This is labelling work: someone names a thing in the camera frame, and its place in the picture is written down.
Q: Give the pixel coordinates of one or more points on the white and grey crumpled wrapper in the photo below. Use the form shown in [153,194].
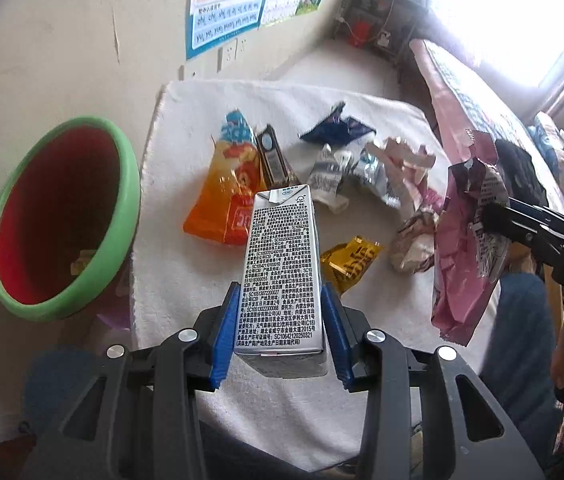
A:
[327,177]

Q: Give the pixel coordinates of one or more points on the pink patterned blanket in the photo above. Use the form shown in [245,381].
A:
[462,90]

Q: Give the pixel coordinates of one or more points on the green and red basin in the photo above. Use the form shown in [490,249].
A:
[61,210]

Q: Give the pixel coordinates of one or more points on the navy blue wrapper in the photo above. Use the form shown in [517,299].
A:
[334,130]

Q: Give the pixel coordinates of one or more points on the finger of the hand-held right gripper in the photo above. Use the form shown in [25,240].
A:
[557,222]
[499,222]

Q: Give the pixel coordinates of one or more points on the red plastic object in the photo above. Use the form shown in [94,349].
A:
[360,34]

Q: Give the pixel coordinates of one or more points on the pink snack packet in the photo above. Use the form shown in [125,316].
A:
[457,260]

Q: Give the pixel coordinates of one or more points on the silver milk carton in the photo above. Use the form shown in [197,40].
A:
[282,270]

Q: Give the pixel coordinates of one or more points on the person's leg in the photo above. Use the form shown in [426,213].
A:
[517,350]
[46,390]

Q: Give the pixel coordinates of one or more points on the blue patterned pillow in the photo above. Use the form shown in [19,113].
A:
[554,140]

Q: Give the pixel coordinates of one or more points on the white wall socket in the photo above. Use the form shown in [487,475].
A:
[243,44]
[227,56]

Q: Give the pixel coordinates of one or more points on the strawberry print biscuit wrapper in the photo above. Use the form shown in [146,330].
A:
[407,160]

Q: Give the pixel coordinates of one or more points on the silver crumpled wrapper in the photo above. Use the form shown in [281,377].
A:
[377,175]

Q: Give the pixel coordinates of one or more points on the person's right leg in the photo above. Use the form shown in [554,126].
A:
[517,350]

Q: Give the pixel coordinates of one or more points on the black cloth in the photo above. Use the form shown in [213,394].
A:
[522,170]

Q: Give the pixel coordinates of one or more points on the dark small drink carton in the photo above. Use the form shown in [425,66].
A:
[274,160]

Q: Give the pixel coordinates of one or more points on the blue bordered wall poster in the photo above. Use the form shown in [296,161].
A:
[227,5]

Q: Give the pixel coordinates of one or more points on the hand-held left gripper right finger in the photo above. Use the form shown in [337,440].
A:
[338,340]

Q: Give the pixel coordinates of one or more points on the orange snack packet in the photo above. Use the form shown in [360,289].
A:
[216,195]

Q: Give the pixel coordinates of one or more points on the person's left leg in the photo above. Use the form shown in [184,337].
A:
[46,390]

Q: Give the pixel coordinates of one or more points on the window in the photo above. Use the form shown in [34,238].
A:
[502,10]

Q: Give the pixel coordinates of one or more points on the white towel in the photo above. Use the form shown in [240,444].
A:
[191,110]

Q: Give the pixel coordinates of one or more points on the small yellow wrapper piece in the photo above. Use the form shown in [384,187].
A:
[80,262]

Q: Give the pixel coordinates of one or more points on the brown and white wrapper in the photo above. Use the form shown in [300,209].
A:
[412,245]

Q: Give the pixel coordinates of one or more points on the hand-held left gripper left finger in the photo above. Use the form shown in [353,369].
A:
[226,340]

